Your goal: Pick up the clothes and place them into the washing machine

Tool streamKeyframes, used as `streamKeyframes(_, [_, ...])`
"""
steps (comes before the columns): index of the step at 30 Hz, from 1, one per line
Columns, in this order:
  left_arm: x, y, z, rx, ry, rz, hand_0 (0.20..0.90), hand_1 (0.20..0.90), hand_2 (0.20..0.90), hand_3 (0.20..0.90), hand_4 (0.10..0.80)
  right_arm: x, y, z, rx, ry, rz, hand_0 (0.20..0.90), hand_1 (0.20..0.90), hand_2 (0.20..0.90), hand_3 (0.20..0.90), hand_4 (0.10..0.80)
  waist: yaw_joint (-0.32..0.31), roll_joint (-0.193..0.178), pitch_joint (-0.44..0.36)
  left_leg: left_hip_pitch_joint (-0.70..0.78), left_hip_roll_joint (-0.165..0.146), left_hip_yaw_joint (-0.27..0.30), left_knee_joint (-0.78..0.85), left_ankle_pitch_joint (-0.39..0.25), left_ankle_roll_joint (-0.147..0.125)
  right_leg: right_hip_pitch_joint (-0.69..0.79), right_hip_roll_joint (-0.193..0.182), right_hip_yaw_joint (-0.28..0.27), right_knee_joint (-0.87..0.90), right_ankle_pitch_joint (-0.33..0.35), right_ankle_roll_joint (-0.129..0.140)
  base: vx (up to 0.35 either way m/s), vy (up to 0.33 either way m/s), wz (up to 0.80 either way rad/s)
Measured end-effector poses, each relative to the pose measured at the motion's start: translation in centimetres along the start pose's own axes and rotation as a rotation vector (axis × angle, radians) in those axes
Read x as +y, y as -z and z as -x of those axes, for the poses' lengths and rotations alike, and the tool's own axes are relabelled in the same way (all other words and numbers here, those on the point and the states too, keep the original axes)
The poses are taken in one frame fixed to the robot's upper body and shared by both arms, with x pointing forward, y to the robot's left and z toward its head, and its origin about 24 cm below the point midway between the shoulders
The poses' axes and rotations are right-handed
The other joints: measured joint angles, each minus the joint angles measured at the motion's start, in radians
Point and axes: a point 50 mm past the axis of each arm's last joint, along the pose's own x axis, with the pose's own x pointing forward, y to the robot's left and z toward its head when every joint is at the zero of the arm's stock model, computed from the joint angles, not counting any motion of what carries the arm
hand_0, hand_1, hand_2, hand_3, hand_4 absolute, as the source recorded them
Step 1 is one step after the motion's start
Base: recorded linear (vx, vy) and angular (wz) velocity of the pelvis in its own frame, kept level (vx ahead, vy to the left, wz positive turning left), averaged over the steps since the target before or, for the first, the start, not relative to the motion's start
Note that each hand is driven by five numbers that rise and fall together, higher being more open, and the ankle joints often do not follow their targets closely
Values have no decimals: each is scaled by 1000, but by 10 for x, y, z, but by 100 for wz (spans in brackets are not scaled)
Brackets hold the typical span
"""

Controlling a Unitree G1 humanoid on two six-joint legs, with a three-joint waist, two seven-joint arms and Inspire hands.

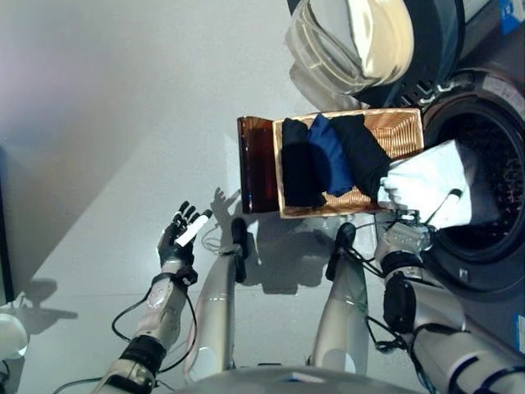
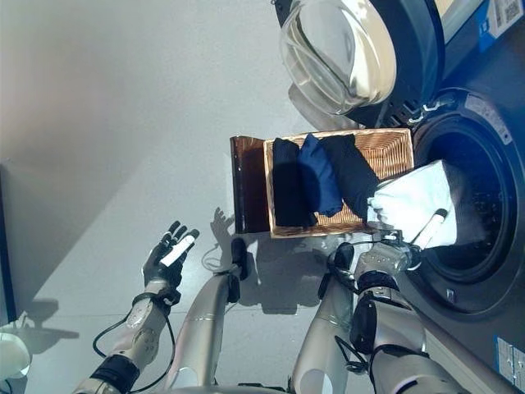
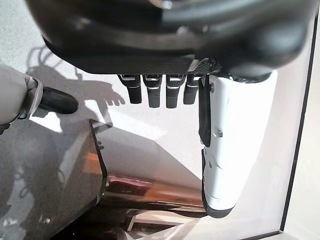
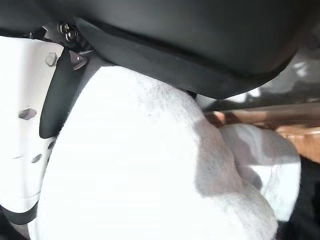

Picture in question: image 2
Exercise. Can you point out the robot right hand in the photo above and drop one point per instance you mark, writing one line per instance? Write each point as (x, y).
(430, 230)

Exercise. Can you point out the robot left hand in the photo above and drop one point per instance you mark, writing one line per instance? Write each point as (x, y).
(164, 267)

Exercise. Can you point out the white garment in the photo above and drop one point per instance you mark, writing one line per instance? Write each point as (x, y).
(414, 193)

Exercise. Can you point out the black garment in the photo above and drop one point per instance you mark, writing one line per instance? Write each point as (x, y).
(287, 184)
(352, 172)

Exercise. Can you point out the blue garment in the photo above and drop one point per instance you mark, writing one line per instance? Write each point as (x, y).
(318, 176)

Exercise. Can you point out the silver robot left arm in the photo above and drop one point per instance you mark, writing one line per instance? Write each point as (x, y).
(141, 328)

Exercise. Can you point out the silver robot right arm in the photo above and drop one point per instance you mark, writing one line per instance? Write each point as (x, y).
(389, 303)

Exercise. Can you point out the dark grey washing machine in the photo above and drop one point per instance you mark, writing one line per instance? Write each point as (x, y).
(492, 102)

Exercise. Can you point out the black robot left foot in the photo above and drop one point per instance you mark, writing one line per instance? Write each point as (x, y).
(239, 256)

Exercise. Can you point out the black robot foot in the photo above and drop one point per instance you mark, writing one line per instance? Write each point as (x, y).
(239, 256)
(343, 256)

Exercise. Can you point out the rectangular wicker basket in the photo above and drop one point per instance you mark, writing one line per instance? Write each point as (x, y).
(389, 152)

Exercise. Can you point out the black robot right foot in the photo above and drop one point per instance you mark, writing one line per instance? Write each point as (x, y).
(343, 256)

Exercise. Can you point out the silver robot right leg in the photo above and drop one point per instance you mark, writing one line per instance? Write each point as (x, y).
(324, 328)

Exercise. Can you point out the blue sticker with text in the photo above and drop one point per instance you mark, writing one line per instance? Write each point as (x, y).
(510, 359)

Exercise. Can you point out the grey panel with dark edge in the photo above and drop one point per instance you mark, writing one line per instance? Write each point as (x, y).
(9, 246)

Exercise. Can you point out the white rounded object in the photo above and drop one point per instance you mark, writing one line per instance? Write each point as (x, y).
(14, 349)

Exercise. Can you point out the round glass washer door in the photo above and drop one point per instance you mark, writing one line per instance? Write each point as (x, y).
(340, 53)

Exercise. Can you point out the blue white energy sticker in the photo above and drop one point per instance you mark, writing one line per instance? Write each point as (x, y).
(500, 24)

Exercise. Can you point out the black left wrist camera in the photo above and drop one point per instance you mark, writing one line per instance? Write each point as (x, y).
(171, 296)

